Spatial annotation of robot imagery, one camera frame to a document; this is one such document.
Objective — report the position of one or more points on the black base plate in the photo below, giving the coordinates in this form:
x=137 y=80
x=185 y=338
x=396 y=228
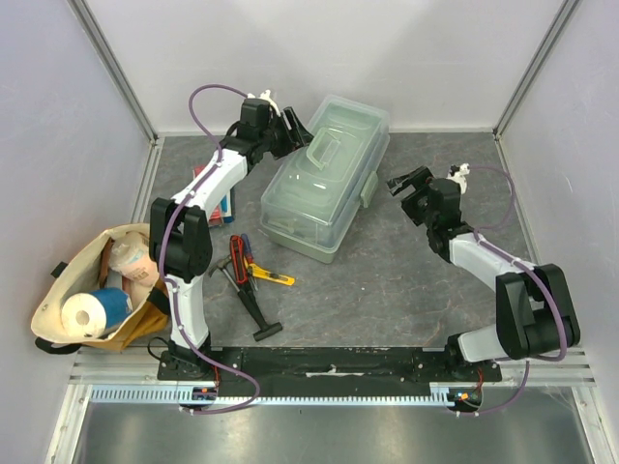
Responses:
x=415 y=364

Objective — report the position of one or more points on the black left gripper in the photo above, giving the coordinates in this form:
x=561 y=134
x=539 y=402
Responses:
x=280 y=122

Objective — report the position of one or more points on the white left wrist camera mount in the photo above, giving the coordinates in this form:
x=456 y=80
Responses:
x=266 y=96

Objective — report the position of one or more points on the claw hammer black handle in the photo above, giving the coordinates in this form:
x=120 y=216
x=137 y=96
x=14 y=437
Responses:
x=265 y=329

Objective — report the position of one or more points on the yellow utility knife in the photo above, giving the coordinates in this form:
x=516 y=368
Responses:
x=261 y=273

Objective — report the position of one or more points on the beige canvas tote bag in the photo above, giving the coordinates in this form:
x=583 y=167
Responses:
x=87 y=272

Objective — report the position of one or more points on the white paper roll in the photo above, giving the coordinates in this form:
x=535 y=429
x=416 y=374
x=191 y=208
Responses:
x=83 y=315

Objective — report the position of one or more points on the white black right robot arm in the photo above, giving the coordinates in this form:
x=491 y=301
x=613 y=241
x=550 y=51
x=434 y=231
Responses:
x=534 y=312

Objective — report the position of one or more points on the blue tape roll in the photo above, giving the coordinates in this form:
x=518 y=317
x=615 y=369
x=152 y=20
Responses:
x=112 y=307

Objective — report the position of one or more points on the blue white small box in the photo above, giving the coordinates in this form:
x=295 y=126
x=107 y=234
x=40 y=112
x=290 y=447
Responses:
x=224 y=213

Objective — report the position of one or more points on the aluminium frame post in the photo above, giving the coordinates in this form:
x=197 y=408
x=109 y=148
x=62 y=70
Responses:
x=550 y=39
x=98 y=40

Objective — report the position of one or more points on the aluminium frame post right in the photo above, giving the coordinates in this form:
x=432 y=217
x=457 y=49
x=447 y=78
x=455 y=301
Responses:
x=550 y=39

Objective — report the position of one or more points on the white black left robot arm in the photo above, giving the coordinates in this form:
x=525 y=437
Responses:
x=180 y=239

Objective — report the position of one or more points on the translucent green tool box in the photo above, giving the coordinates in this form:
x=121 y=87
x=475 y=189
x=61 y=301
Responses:
x=312 y=200

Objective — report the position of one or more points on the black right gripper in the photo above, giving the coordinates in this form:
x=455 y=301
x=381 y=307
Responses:
x=412 y=191

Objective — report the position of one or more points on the red box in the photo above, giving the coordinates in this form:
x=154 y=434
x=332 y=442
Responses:
x=202 y=174

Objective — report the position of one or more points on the aluminium frame post left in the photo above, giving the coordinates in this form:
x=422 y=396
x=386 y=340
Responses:
x=98 y=40

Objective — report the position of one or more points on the red black utility knife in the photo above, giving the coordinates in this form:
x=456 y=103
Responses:
x=236 y=250

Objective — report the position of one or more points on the blue handled screwdriver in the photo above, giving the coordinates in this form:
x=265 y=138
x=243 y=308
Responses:
x=248 y=252

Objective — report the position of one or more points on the white plastic package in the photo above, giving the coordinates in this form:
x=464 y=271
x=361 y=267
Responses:
x=129 y=256

